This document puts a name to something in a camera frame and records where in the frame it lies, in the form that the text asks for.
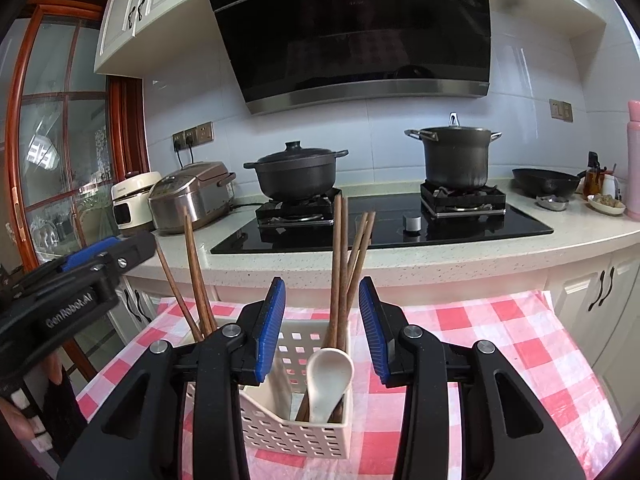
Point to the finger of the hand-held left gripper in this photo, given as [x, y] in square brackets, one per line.
[132, 252]
[90, 255]

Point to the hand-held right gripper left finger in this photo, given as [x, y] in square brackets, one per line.
[270, 330]

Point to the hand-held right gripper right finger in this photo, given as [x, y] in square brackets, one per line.
[372, 330]

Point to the cream soup spoon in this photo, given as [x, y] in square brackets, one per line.
[327, 380]

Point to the beige perforated utensil holder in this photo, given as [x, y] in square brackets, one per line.
[295, 430]

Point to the person's left hand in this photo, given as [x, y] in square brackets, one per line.
[12, 417]

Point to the white air fryer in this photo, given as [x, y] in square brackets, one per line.
[132, 205]

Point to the silver rice cooker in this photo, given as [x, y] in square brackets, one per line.
[190, 200]

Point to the speckled kitchen countertop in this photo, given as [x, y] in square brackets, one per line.
[450, 260]

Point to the red wooden glass door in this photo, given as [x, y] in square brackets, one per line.
[127, 125]

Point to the red white checkered tablecloth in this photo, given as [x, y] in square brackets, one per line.
[500, 360]

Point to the black glass gas cooktop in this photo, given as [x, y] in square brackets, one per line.
[475, 230]

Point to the black casserole pot with lid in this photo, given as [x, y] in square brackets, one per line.
[295, 175]

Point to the black stock pot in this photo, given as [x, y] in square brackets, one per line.
[455, 160]

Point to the small steel bowl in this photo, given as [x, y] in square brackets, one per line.
[552, 202]

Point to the black frying pan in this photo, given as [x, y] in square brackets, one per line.
[545, 182]

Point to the small dish with food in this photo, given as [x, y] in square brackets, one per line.
[607, 205]

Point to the brown oil bottle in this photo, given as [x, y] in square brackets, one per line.
[592, 180]

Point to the small white condiment bottle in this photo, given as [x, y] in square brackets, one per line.
[610, 185]

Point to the black range hood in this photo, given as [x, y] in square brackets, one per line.
[350, 35]

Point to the pink thermos flask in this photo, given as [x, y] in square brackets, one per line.
[634, 160]

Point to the bronze wall socket panel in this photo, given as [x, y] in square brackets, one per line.
[202, 132]

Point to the bronze wall switch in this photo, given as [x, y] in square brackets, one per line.
[560, 110]

